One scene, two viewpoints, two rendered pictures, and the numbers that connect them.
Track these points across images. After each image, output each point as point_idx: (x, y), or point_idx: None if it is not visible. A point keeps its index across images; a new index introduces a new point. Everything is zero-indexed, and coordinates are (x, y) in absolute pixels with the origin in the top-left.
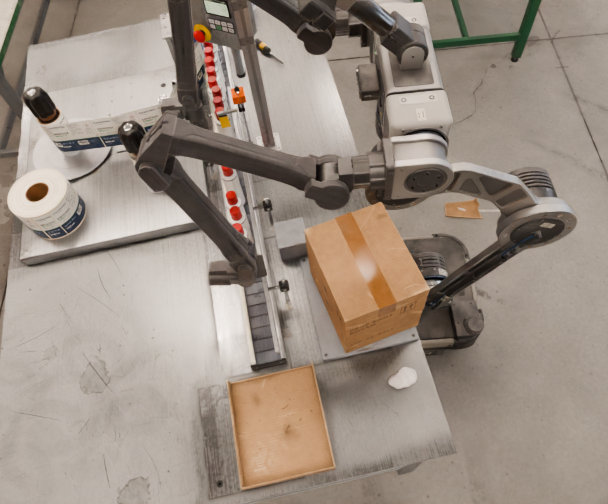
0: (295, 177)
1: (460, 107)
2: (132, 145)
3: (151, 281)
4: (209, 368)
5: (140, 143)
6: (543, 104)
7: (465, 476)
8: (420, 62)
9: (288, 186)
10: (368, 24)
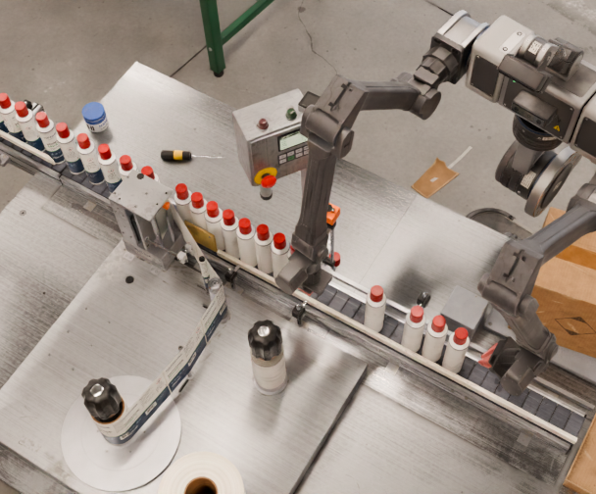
0: (593, 222)
1: (318, 76)
2: (278, 347)
3: (380, 476)
4: (531, 491)
5: (280, 339)
6: (389, 18)
7: None
8: (578, 65)
9: (386, 272)
10: (555, 63)
